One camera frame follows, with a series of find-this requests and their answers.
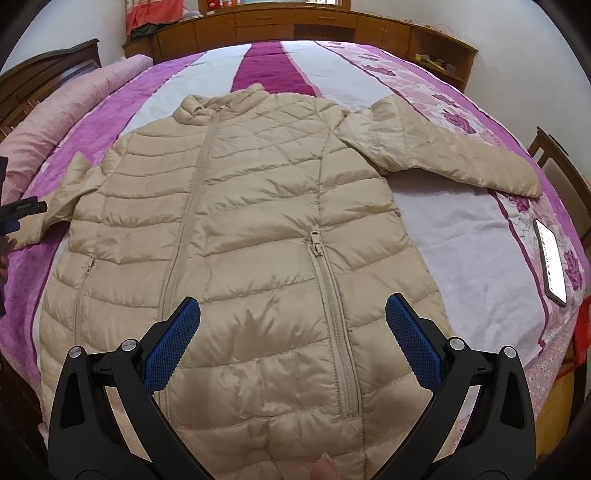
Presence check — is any purple white striped bedspread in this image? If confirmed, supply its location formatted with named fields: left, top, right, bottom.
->
left=20, top=41, right=590, bottom=410

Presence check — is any beige quilted down jacket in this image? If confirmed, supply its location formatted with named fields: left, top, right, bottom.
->
left=16, top=84, right=542, bottom=479

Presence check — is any orange cloth on cabinet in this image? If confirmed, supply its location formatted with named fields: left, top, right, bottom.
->
left=125, top=0, right=184, bottom=36

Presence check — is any pink rolled quilt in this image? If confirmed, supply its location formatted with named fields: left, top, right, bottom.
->
left=1, top=55, right=153, bottom=203

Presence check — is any dark wooden headboard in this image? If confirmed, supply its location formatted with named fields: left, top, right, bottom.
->
left=0, top=39, right=101, bottom=140

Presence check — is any wooden chair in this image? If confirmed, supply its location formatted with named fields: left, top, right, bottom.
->
left=528, top=127, right=590, bottom=253

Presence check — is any person thumb tip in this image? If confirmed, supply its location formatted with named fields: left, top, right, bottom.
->
left=310, top=453, right=342, bottom=480

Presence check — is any white smartphone on bed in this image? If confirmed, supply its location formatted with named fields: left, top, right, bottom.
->
left=534, top=219, right=567, bottom=307

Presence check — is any wooden cabinet desk unit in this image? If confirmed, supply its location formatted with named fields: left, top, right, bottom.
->
left=123, top=1, right=477, bottom=91

